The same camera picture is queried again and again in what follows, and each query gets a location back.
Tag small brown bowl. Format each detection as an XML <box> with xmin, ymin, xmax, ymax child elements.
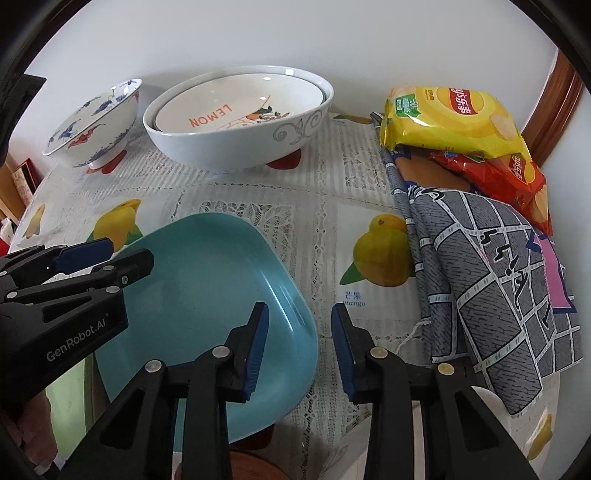
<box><xmin>173</xmin><ymin>445</ymin><xmax>296</xmax><ymax>480</ymax></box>

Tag brown wooden door frame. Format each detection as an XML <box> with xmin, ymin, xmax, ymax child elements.
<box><xmin>519</xmin><ymin>48</ymin><xmax>585</xmax><ymax>167</ymax></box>

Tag red chip bag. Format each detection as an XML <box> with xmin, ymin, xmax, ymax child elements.
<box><xmin>429</xmin><ymin>150</ymin><xmax>554</xmax><ymax>236</ymax></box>

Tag teal square plate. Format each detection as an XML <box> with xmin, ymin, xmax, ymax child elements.
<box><xmin>95</xmin><ymin>212</ymin><xmax>319</xmax><ymax>446</ymax></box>

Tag large white bowl grey swirls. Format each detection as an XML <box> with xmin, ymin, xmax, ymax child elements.
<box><xmin>142</xmin><ymin>65</ymin><xmax>334</xmax><ymax>171</ymax></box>

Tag brown patterned box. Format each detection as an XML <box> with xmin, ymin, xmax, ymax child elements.
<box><xmin>7</xmin><ymin>158</ymin><xmax>38</xmax><ymax>217</ymax></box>

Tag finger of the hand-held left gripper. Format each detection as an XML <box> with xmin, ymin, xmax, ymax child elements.
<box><xmin>69</xmin><ymin>249</ymin><xmax>155</xmax><ymax>296</ymax></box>
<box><xmin>0</xmin><ymin>237</ymin><xmax>115</xmax><ymax>291</ymax></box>

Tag yellow chip bag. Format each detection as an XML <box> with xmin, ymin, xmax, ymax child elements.
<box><xmin>379</xmin><ymin>87</ymin><xmax>532</xmax><ymax>160</ymax></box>

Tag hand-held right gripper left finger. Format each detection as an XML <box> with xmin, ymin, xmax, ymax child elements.
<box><xmin>60</xmin><ymin>301</ymin><xmax>270</xmax><ymax>480</ymax></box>

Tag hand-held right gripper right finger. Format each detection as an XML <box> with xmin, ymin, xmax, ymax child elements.
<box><xmin>331</xmin><ymin>304</ymin><xmax>541</xmax><ymax>480</ymax></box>

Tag blue floral footed bowl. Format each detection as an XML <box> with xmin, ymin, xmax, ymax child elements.
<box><xmin>43</xmin><ymin>78</ymin><xmax>143</xmax><ymax>169</ymax></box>

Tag grey checked cloth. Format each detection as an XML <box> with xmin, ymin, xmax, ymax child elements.
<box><xmin>382</xmin><ymin>148</ymin><xmax>583</xmax><ymax>416</ymax></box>

